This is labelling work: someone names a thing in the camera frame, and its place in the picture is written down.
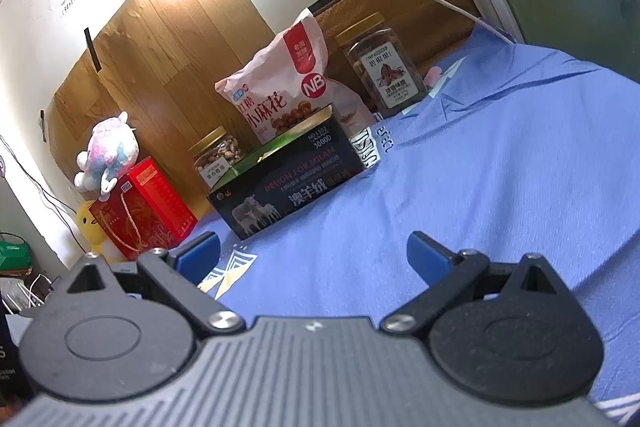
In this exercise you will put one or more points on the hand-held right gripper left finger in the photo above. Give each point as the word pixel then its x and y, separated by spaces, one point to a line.
pixel 200 252

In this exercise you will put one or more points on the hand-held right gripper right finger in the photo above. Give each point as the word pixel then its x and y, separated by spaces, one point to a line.
pixel 427 257

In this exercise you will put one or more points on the black cardboard box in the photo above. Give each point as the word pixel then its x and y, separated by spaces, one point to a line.
pixel 295 187

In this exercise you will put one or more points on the red gift bag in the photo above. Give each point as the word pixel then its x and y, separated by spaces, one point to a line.
pixel 145 207

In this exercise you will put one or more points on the gold-lid jar of nuts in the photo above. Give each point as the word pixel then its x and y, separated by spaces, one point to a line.
pixel 215 154

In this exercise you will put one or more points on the green box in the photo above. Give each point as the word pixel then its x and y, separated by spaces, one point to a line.
pixel 15 257

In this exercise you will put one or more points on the blue bed sheet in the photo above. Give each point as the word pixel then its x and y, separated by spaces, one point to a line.
pixel 475 167

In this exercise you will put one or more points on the yellow plush duck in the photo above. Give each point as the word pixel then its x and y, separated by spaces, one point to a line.
pixel 92 227

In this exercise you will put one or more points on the pink plush toy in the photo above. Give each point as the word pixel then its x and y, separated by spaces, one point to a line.
pixel 110 152

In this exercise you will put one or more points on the gold-lid jar with dark label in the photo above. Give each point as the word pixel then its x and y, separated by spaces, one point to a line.
pixel 390 72

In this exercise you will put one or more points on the pink snack bag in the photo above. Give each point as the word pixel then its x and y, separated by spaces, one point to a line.
pixel 280 72

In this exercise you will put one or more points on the brown wooden headboard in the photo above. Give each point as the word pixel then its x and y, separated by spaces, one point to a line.
pixel 425 7

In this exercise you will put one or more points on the wooden wall panel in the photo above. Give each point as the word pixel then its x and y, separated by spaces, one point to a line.
pixel 165 57

